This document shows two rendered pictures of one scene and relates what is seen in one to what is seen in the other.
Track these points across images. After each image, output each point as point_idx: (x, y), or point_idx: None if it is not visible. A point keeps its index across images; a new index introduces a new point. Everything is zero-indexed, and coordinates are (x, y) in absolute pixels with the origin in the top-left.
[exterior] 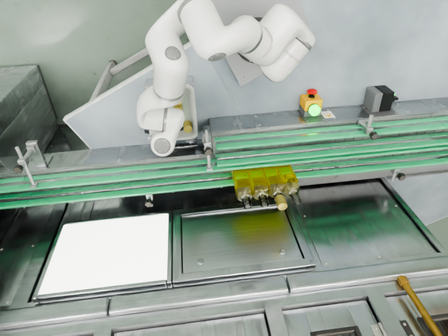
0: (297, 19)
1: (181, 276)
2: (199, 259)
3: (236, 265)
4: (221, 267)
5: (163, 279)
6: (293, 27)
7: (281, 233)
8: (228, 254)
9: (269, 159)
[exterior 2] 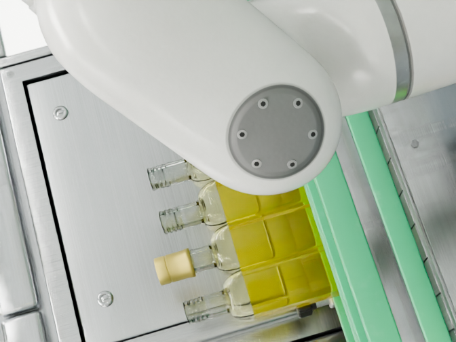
0: (66, 53)
1: (13, 83)
2: (64, 110)
3: (56, 193)
4: (49, 161)
5: (7, 50)
6: (50, 50)
7: (170, 292)
8: (87, 170)
9: (322, 211)
